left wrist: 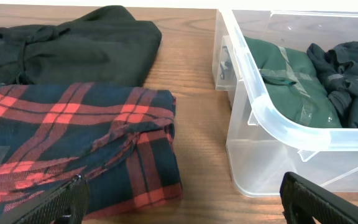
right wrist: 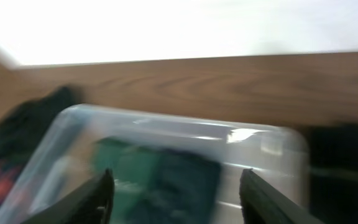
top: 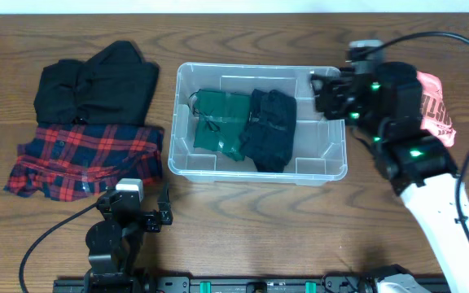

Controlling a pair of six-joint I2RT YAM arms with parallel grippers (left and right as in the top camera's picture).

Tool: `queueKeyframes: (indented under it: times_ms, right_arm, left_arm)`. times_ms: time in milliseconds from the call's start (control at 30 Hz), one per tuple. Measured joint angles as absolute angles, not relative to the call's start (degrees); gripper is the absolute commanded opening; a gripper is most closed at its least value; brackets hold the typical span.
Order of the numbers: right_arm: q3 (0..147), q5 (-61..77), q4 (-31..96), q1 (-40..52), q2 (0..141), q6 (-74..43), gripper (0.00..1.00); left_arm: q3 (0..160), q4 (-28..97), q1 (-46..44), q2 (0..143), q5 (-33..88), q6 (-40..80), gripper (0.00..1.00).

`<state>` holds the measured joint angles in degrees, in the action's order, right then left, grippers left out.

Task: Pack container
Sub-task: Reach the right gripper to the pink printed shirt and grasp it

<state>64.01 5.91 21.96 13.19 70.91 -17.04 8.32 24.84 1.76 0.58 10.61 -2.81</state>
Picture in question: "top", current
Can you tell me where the red navy plaid shirt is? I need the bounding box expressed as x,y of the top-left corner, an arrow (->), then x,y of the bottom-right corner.
4,123 -> 164,202

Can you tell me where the pink printed shirt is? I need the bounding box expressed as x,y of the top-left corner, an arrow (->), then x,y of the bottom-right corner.
417,72 -> 456,147

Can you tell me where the dark navy garment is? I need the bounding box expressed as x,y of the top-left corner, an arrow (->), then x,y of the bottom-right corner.
239,90 -> 297,173

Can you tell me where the green garment with ribbon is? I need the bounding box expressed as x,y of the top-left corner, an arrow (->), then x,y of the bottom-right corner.
192,90 -> 251,161

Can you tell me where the clear plastic storage bin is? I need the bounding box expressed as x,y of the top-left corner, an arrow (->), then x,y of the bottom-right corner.
168,62 -> 348,186

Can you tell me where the large black hoodie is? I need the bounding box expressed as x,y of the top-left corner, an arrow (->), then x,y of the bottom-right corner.
33,41 -> 160,125

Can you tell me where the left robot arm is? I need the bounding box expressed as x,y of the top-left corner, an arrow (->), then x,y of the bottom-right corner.
84,179 -> 173,292

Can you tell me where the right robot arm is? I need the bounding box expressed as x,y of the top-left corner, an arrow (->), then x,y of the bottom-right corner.
309,62 -> 469,292

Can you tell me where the black mounting rail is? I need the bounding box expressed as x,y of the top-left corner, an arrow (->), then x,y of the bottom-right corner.
52,275 -> 451,293

